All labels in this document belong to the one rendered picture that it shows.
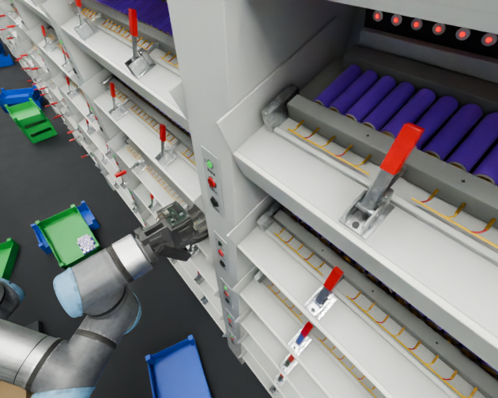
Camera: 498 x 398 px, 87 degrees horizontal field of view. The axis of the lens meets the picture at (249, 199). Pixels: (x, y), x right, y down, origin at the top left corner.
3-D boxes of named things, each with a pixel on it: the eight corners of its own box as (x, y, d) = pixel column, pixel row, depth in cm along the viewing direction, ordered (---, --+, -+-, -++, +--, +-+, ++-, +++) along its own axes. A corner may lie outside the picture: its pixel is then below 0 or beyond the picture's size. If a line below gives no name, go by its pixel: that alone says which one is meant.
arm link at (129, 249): (139, 286, 57) (121, 256, 62) (160, 272, 59) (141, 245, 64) (124, 266, 50) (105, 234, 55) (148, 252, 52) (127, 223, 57)
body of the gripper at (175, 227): (195, 217, 57) (144, 249, 52) (201, 239, 64) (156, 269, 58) (178, 197, 61) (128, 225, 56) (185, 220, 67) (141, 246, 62)
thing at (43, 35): (92, 100, 90) (57, 64, 78) (46, 54, 121) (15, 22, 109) (138, 65, 93) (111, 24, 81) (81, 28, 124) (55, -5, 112)
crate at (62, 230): (103, 249, 152) (99, 245, 145) (65, 270, 142) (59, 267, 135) (77, 208, 158) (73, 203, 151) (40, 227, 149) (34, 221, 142)
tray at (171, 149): (213, 223, 54) (181, 189, 42) (103, 111, 85) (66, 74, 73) (281, 157, 57) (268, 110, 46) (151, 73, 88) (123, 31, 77)
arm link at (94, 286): (69, 295, 57) (40, 271, 50) (125, 261, 62) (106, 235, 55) (81, 329, 51) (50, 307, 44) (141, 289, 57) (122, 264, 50)
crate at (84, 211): (47, 254, 149) (39, 246, 143) (38, 232, 159) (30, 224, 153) (100, 227, 163) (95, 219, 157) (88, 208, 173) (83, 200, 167)
